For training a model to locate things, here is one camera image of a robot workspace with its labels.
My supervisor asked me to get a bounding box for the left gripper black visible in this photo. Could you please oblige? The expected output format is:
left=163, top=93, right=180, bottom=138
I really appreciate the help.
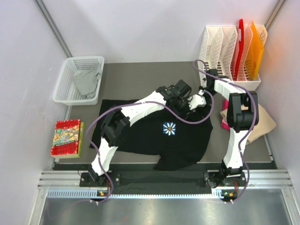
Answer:
left=172, top=96, right=195, bottom=120

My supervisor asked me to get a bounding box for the black daisy print t shirt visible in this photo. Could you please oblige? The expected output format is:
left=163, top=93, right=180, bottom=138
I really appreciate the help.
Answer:
left=89, top=96, right=214, bottom=171

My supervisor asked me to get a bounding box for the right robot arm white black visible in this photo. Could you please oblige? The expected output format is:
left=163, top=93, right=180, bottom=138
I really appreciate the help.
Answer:
left=201, top=69, right=259, bottom=186

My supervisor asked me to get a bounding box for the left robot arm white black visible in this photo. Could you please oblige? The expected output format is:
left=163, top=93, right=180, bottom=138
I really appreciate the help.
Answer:
left=89, top=80, right=191, bottom=186

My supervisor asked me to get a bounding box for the pink t shirt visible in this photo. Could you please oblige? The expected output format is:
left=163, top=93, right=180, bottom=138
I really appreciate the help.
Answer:
left=221, top=99, right=230, bottom=130

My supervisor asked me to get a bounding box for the white file organizer rack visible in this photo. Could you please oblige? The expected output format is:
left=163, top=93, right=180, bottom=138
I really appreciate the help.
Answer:
left=197, top=25, right=267, bottom=91

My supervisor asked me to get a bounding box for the orange plastic folder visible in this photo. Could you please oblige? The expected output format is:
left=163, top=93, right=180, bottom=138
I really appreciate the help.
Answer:
left=245, top=21, right=264, bottom=80

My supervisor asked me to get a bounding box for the red plastic folder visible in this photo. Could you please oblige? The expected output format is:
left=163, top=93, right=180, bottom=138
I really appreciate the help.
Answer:
left=232, top=19, right=244, bottom=81

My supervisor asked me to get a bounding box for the beige t shirt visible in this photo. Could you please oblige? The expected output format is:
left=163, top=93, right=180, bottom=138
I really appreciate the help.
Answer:
left=219, top=102, right=277, bottom=144

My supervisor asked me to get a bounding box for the grey cloth in basket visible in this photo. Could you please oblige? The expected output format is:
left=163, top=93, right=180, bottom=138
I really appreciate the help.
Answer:
left=73, top=63, right=101, bottom=99

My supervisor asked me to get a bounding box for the white plastic mesh basket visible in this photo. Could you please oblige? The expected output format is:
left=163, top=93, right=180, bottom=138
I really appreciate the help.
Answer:
left=52, top=55, right=105, bottom=106

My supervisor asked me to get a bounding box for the red illustrated book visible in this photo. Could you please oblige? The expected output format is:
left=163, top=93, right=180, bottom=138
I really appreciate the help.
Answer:
left=51, top=119, right=85, bottom=159

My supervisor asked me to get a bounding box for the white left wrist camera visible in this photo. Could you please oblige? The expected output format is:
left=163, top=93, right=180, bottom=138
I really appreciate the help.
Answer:
left=187, top=90, right=207, bottom=110

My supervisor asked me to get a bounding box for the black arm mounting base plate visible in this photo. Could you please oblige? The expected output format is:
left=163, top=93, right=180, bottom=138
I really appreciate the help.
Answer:
left=79, top=171, right=246, bottom=188

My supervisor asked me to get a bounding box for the white slotted cable duct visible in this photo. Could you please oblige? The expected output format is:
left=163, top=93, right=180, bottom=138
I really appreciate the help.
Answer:
left=47, top=189, right=234, bottom=199

